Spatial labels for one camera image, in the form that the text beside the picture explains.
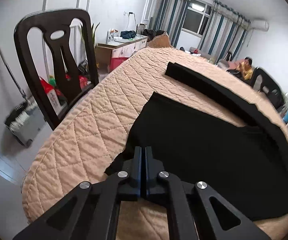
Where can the dark wooden chair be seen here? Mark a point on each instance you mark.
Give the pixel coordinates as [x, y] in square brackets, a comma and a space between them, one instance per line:
[55, 28]
[268, 86]

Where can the striped curtain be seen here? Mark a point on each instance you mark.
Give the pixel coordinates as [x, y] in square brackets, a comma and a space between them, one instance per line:
[225, 31]
[169, 16]

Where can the green potted plant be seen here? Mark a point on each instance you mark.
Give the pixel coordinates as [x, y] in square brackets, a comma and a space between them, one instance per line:
[93, 33]

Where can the grey sofa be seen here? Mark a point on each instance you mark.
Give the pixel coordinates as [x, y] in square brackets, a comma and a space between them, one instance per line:
[223, 64]

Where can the window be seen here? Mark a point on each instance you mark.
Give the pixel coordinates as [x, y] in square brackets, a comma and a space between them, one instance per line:
[197, 17]

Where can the striped curtain right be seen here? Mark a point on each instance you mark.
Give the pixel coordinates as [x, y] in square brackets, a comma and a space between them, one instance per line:
[225, 31]

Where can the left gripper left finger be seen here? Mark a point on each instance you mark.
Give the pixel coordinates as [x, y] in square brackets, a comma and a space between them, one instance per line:
[89, 211]

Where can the white low cabinet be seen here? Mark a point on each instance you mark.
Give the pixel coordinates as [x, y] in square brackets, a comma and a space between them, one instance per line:
[114, 53]

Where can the dark wooden chair far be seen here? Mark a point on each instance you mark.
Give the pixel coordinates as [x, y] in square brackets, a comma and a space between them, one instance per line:
[268, 86]

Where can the dark wooden chair left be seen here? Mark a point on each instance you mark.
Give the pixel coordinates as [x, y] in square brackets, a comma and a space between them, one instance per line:
[55, 28]

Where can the seated person yellow shirt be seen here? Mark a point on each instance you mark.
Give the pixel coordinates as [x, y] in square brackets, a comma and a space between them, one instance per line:
[241, 68]

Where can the dark blue bag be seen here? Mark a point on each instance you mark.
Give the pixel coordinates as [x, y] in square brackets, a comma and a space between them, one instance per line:
[127, 34]

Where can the striped curtain left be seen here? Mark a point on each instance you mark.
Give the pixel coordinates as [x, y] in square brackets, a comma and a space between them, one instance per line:
[169, 16]

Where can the black pants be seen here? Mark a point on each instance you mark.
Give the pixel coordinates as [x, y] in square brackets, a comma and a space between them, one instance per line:
[246, 165]

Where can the peach quilted table cover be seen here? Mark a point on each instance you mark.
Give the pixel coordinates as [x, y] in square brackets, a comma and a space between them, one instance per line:
[89, 139]

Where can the white air conditioner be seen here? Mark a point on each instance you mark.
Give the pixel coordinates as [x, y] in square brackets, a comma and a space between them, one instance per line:
[261, 25]

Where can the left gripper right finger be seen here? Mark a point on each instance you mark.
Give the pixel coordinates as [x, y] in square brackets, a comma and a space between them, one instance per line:
[194, 211]

